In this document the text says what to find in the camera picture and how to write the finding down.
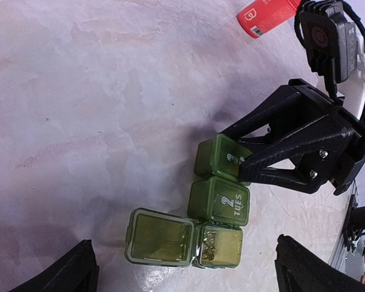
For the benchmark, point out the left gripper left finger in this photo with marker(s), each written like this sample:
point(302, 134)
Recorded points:
point(77, 270)

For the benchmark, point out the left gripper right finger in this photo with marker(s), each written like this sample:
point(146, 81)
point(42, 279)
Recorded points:
point(298, 269)

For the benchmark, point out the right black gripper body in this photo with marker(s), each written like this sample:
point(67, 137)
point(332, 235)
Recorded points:
point(317, 105)

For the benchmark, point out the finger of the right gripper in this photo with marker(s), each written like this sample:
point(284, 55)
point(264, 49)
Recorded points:
point(283, 102)
point(303, 159)

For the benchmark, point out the green weekly pill organizer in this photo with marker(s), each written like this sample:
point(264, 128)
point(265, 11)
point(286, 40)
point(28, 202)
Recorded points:
point(211, 235)

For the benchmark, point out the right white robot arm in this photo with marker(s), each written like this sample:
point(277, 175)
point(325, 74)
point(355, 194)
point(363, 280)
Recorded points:
point(313, 218)

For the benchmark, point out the red pill bottle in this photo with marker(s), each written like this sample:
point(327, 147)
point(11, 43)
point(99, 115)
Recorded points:
point(261, 16)

